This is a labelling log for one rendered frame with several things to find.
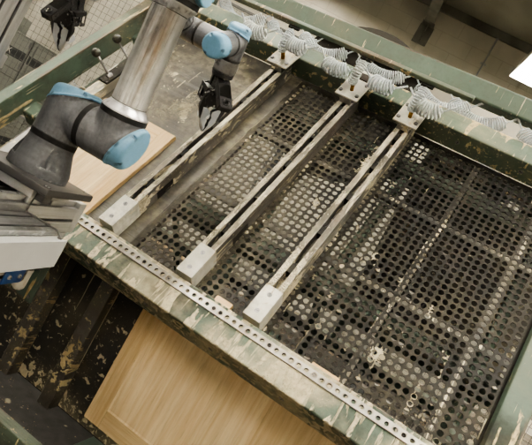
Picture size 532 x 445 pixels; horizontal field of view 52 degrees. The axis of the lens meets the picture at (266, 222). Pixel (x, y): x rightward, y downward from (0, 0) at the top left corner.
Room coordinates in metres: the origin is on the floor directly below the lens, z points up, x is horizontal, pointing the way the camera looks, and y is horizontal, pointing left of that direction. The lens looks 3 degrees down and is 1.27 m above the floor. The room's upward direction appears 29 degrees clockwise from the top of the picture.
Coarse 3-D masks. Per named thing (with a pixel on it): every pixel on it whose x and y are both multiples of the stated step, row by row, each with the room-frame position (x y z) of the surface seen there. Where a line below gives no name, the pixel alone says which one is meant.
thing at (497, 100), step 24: (216, 0) 3.07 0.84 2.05; (264, 0) 2.93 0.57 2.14; (288, 0) 2.89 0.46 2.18; (312, 24) 2.83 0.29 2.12; (336, 24) 2.79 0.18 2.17; (384, 48) 2.70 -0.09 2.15; (432, 72) 2.62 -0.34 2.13; (456, 72) 2.59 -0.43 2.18; (456, 96) 2.65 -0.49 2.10; (480, 96) 2.54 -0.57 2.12; (504, 96) 2.51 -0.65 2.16; (528, 120) 2.47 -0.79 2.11; (216, 288) 2.40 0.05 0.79
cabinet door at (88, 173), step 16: (160, 128) 2.16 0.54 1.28; (160, 144) 2.11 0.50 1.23; (80, 160) 2.04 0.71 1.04; (96, 160) 2.04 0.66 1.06; (144, 160) 2.05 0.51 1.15; (80, 176) 1.99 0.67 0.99; (96, 176) 1.99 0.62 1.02; (112, 176) 1.99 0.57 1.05; (128, 176) 2.00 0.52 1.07; (96, 192) 1.94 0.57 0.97; (112, 192) 1.96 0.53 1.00
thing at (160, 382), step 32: (128, 352) 1.91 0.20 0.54; (160, 352) 1.88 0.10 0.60; (192, 352) 1.85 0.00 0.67; (128, 384) 1.89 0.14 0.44; (160, 384) 1.86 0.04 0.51; (192, 384) 1.83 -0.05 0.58; (224, 384) 1.80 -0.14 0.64; (96, 416) 1.91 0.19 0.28; (128, 416) 1.88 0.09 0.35; (160, 416) 1.84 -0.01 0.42; (192, 416) 1.81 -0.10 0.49; (224, 416) 1.78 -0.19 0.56; (256, 416) 1.75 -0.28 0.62; (288, 416) 1.72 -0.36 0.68
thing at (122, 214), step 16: (288, 32) 2.25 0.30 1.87; (272, 64) 2.34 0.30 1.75; (288, 64) 2.32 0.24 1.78; (256, 80) 2.30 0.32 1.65; (272, 80) 2.30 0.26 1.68; (240, 96) 2.23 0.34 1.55; (256, 96) 2.24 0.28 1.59; (224, 112) 2.16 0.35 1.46; (240, 112) 2.19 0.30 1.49; (224, 128) 2.14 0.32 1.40; (192, 144) 2.06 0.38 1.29; (208, 144) 2.08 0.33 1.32; (176, 160) 2.01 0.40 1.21; (192, 160) 2.04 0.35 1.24; (160, 176) 1.93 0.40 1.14; (176, 176) 1.99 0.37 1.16; (128, 192) 1.88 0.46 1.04; (144, 192) 1.88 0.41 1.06; (160, 192) 1.95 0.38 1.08; (112, 208) 1.83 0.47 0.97; (128, 208) 1.83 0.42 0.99; (144, 208) 1.91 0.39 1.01; (112, 224) 1.79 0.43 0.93; (128, 224) 1.87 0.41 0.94
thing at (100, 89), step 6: (96, 84) 2.28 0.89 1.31; (102, 84) 2.28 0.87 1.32; (108, 84) 2.28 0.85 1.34; (114, 84) 2.31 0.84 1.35; (84, 90) 2.25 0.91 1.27; (90, 90) 2.25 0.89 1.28; (96, 90) 2.25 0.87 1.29; (102, 90) 2.27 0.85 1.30; (108, 90) 2.30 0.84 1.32; (102, 96) 2.28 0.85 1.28; (24, 132) 2.07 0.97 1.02; (18, 138) 2.05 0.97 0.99; (6, 144) 2.03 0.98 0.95; (12, 144) 2.03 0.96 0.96; (0, 150) 2.01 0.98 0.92; (6, 150) 2.01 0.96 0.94
